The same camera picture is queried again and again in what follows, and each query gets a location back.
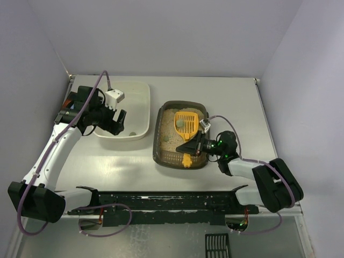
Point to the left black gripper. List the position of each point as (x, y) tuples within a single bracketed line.
[(112, 118)]

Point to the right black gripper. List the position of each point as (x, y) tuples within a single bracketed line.
[(198, 143)]

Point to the yellow litter scoop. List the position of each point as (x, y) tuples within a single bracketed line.
[(191, 125)]

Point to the dark brown litter box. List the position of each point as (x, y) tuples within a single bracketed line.
[(164, 153)]

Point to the white plastic bin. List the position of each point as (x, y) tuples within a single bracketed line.
[(137, 104)]

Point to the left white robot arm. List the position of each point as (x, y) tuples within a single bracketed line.
[(36, 196)]

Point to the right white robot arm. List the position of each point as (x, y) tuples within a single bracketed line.
[(277, 188)]

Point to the dark book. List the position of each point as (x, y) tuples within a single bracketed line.
[(67, 112)]

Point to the black vent grille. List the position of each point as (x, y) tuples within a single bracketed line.
[(217, 245)]

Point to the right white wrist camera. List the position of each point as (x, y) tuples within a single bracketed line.
[(205, 124)]

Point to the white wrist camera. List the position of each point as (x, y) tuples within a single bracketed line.
[(113, 97), (205, 124)]

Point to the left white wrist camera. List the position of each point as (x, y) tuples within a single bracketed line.
[(113, 97)]

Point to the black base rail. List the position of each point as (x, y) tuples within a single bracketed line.
[(154, 208)]

